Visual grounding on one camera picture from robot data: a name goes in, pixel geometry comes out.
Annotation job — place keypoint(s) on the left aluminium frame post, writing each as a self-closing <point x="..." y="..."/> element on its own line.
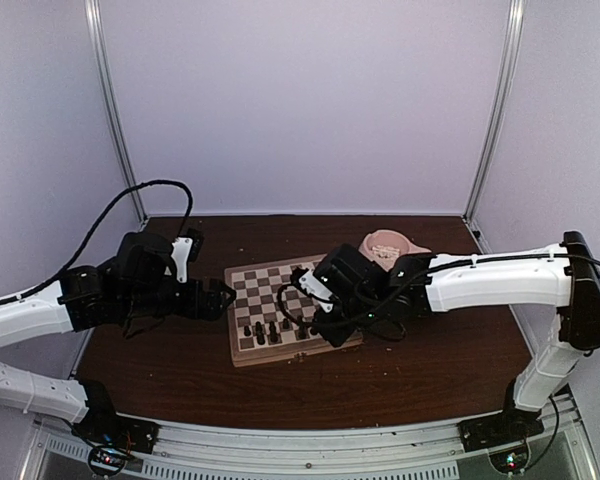
<point x="97" y="37"/>

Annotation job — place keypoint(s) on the wooden chess board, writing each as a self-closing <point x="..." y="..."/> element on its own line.
<point x="256" y="286"/>

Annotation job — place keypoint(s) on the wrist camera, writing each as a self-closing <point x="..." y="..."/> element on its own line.
<point x="186" y="249"/>
<point x="305" y="281"/>

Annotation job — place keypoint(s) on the pink double bowl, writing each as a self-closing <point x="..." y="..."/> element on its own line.
<point x="392" y="238"/>

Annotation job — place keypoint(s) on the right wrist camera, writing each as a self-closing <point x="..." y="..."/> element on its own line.
<point x="305" y="281"/>

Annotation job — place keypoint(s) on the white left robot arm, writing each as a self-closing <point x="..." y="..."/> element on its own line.
<point x="71" y="302"/>

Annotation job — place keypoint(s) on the white chess pieces pile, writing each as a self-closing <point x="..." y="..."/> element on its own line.
<point x="385" y="252"/>

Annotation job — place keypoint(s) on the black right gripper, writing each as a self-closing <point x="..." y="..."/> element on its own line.
<point x="335" y="336"/>

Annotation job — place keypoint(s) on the dark bishop chess piece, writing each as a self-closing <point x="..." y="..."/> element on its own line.
<point x="273" y="335"/>

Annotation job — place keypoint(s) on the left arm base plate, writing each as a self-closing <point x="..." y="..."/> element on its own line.
<point x="126" y="433"/>

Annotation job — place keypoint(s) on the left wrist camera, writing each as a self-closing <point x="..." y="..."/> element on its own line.
<point x="186" y="249"/>

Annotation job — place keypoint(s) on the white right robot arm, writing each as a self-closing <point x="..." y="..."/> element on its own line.
<point x="563" y="275"/>

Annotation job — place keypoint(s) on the front aluminium rail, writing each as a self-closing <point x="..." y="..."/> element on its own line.
<point x="432" y="450"/>

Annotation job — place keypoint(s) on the right aluminium frame post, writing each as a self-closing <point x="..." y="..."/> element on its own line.
<point x="507" y="69"/>

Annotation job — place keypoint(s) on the aluminium frame post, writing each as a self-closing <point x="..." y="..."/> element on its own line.
<point x="507" y="69"/>
<point x="97" y="37"/>

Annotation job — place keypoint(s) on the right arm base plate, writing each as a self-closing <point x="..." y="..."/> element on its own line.
<point x="498" y="429"/>

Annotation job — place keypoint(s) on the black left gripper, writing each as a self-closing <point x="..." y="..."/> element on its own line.
<point x="195" y="310"/>

